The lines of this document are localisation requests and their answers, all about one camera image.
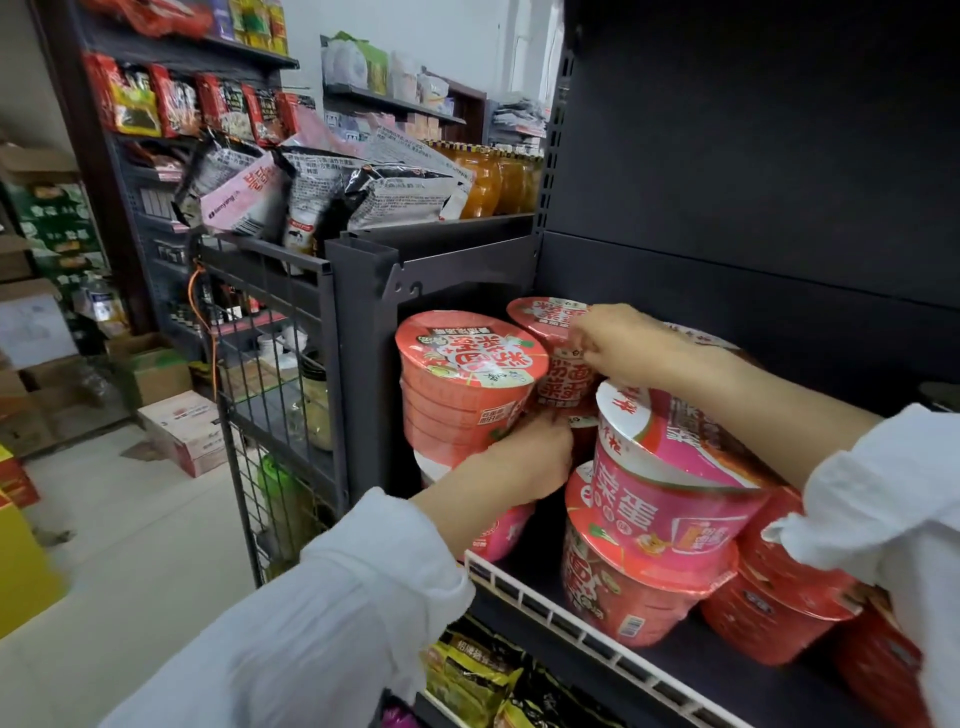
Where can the pile of grey snack packets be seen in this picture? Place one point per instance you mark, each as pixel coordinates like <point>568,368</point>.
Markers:
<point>315,184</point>

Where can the person's right hand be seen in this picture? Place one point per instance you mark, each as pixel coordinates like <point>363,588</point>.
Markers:
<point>645,349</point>

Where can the yellow box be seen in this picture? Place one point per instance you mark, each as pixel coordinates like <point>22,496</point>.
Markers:
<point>22,570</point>

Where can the stack of green cartons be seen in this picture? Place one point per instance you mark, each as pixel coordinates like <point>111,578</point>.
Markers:
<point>56,225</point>

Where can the person's right forearm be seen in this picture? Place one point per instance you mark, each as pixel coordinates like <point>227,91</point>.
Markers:
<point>787,427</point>

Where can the white plastic bags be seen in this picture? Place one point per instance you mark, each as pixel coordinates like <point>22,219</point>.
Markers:
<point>360,64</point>

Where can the brown cardboard box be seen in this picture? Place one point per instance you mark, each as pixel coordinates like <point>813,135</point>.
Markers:
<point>34,322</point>

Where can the stack of red noodle bowls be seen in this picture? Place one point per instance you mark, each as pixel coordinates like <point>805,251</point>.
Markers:
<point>660,517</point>

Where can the white and pink carton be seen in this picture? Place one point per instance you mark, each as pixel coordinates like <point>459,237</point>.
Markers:
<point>184,431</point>

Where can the row of colourful packets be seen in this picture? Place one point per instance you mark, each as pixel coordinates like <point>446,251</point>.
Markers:
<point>225,19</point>

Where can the stack of folded grey packets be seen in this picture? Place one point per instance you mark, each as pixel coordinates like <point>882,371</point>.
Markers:
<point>517,120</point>

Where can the green bottle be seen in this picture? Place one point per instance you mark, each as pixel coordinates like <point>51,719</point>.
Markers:
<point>285,502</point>

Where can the row of orange sauce jars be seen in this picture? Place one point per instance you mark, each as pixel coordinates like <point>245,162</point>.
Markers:
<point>499,176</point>

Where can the person's left forearm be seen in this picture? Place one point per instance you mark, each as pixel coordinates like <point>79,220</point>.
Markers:
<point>337,615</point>

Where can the red box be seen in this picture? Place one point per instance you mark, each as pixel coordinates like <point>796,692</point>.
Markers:
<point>15,480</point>

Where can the row of red snack packets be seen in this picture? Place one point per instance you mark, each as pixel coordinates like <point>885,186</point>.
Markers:
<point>180,101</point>

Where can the person's right fingers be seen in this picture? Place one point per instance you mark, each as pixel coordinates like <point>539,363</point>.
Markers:
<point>589,341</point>

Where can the pale glass jar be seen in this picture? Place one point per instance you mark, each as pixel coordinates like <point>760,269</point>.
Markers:
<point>316,409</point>

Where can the dark metal shelf rack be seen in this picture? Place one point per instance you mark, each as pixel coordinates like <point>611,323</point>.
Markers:
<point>112,195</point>

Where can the orange lidded instant noodle cup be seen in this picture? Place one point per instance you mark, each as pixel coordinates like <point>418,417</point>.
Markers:
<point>544,319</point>
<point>465,367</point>

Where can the person's left hand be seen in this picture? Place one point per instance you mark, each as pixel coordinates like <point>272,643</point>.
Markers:
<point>529,469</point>

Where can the green cardboard box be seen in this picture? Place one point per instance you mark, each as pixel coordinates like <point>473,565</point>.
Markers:
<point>154,371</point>

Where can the person's left fingers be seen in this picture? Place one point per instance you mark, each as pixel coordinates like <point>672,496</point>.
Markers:
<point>551,429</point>

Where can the brown wooden shelf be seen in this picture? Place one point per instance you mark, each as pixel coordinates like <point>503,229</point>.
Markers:
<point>405,109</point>

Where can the black metal shelf unit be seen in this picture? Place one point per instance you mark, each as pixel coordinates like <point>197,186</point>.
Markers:
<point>750,150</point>

